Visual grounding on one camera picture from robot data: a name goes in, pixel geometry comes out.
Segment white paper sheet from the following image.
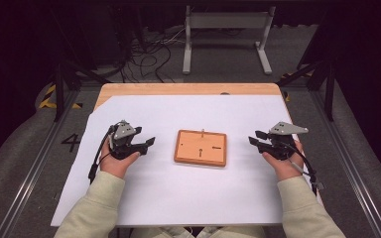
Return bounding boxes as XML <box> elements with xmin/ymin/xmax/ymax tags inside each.
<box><xmin>50</xmin><ymin>94</ymin><xmax>323</xmax><ymax>228</ymax></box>

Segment person's legs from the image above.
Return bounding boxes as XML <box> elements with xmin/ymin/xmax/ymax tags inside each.
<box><xmin>129</xmin><ymin>225</ymin><xmax>268</xmax><ymax>238</ymax></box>

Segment person's left hand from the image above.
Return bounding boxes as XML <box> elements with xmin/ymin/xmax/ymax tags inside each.
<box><xmin>98</xmin><ymin>140</ymin><xmax>141</xmax><ymax>179</ymax></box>

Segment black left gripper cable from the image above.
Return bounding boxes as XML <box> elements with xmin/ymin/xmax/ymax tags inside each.
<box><xmin>87</xmin><ymin>124</ymin><xmax>117</xmax><ymax>184</ymax></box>

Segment person's right hand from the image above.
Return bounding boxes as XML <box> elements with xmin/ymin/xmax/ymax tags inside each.
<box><xmin>261</xmin><ymin>140</ymin><xmax>305</xmax><ymax>182</ymax></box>

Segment white metal stand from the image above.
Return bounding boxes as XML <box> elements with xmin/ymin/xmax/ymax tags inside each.
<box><xmin>182</xmin><ymin>4</ymin><xmax>277</xmax><ymax>76</ymax></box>

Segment aluminium floor rail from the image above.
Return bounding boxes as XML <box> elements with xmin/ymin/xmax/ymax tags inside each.
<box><xmin>310</xmin><ymin>89</ymin><xmax>381</xmax><ymax>238</ymax></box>
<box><xmin>0</xmin><ymin>89</ymin><xmax>82</xmax><ymax>238</ymax></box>

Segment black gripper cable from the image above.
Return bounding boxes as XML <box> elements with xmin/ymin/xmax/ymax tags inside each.
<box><xmin>87</xmin><ymin>124</ymin><xmax>117</xmax><ymax>184</ymax></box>
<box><xmin>286</xmin><ymin>141</ymin><xmax>325</xmax><ymax>196</ymax></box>

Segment black floor cables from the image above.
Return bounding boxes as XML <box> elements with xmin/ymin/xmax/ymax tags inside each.
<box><xmin>118</xmin><ymin>28</ymin><xmax>192</xmax><ymax>84</ymax></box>

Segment yellow black hazard tape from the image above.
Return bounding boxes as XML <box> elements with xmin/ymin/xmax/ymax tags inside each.
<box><xmin>38</xmin><ymin>83</ymin><xmax>83</xmax><ymax>110</ymax></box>

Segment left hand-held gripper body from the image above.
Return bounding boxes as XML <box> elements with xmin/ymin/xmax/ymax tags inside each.
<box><xmin>108</xmin><ymin>119</ymin><xmax>143</xmax><ymax>161</ymax></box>

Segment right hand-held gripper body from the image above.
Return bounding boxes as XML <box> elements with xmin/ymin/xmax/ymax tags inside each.
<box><xmin>260</xmin><ymin>121</ymin><xmax>310</xmax><ymax>162</ymax></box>

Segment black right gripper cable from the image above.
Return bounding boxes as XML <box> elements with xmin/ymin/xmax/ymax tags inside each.
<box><xmin>286</xmin><ymin>141</ymin><xmax>325</xmax><ymax>196</ymax></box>

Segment wooden photo frame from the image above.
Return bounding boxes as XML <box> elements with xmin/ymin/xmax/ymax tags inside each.
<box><xmin>173</xmin><ymin>129</ymin><xmax>228</xmax><ymax>168</ymax></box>

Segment black metal stand frame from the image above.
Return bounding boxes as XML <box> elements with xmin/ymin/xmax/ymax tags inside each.
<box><xmin>50</xmin><ymin>59</ymin><xmax>111</xmax><ymax>123</ymax></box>
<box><xmin>276</xmin><ymin>59</ymin><xmax>337</xmax><ymax>123</ymax></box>

